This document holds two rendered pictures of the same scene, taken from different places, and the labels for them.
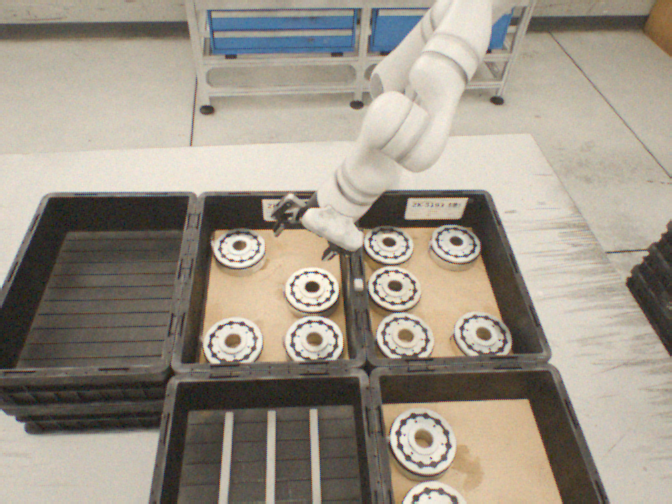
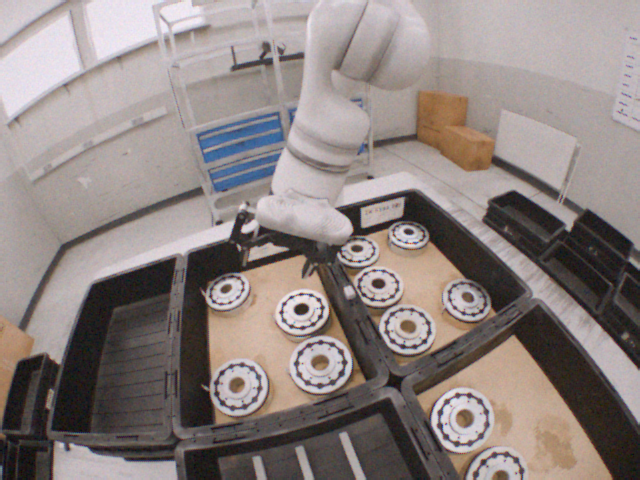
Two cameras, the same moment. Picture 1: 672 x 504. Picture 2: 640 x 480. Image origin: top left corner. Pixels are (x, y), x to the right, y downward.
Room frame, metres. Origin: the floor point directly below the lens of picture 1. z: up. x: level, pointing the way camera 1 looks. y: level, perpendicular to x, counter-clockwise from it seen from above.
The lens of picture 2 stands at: (0.30, 0.01, 1.25)
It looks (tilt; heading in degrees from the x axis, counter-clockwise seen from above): 40 degrees down; 353
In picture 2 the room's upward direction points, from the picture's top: 8 degrees counter-clockwise
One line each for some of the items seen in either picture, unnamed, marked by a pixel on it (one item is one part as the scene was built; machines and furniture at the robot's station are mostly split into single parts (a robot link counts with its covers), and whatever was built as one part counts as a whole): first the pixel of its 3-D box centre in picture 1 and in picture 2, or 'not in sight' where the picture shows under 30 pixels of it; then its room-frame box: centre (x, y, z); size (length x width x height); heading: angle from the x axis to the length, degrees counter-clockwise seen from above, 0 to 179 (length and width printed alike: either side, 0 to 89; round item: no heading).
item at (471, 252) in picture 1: (455, 243); (408, 234); (0.71, -0.26, 0.86); 0.10 x 0.10 x 0.01
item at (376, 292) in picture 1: (394, 288); (378, 285); (0.59, -0.13, 0.86); 0.10 x 0.10 x 0.01
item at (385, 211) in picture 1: (431, 285); (408, 272); (0.60, -0.20, 0.87); 0.40 x 0.30 x 0.11; 6
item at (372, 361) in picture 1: (436, 268); (412, 254); (0.60, -0.20, 0.92); 0.40 x 0.30 x 0.02; 6
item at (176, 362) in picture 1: (272, 271); (255, 304); (0.56, 0.10, 0.92); 0.40 x 0.30 x 0.02; 6
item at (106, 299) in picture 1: (108, 291); (130, 353); (0.53, 0.40, 0.87); 0.40 x 0.30 x 0.11; 6
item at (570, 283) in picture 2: not in sight; (562, 295); (0.55, -1.26, 0.31); 0.40 x 0.30 x 0.34; 10
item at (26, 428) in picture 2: not in sight; (56, 411); (0.50, 1.38, 0.37); 0.40 x 0.30 x 0.45; 10
